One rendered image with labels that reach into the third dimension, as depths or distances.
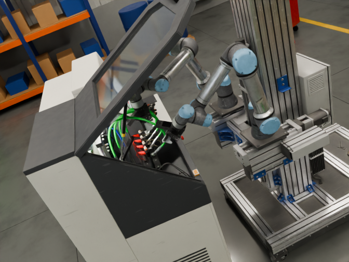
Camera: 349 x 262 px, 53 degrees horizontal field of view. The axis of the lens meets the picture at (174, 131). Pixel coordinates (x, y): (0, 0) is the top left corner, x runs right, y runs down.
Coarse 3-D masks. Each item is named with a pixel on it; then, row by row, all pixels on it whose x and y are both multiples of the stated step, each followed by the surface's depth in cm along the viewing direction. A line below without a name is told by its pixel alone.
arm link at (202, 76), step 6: (180, 42) 224; (174, 48) 228; (180, 48) 224; (174, 54) 232; (192, 60) 239; (186, 66) 244; (192, 66) 242; (198, 66) 245; (192, 72) 248; (198, 72) 247; (204, 72) 250; (198, 78) 252; (204, 78) 253; (198, 84) 261; (204, 84) 255
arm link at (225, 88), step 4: (228, 76) 249; (224, 80) 246; (228, 80) 247; (224, 84) 247; (228, 84) 248; (220, 88) 249; (224, 88) 249; (228, 88) 250; (220, 92) 251; (224, 92) 250; (228, 92) 251
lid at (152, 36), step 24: (168, 0) 195; (192, 0) 170; (144, 24) 212; (168, 24) 179; (120, 48) 223; (144, 48) 188; (168, 48) 163; (96, 72) 232; (120, 72) 197; (144, 72) 166; (96, 96) 209; (120, 96) 171; (96, 120) 180
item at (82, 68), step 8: (88, 56) 291; (96, 56) 284; (72, 64) 285; (80, 64) 278; (88, 64) 272; (96, 64) 266; (72, 72) 268; (80, 72) 262; (88, 72) 257; (72, 80) 253; (80, 80) 248; (88, 80) 243; (72, 88) 239; (80, 88) 236; (120, 112) 251
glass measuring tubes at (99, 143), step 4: (100, 136) 227; (96, 140) 224; (100, 140) 222; (96, 144) 220; (100, 144) 220; (100, 148) 223; (104, 148) 229; (100, 152) 223; (104, 152) 225; (108, 152) 238; (108, 156) 232
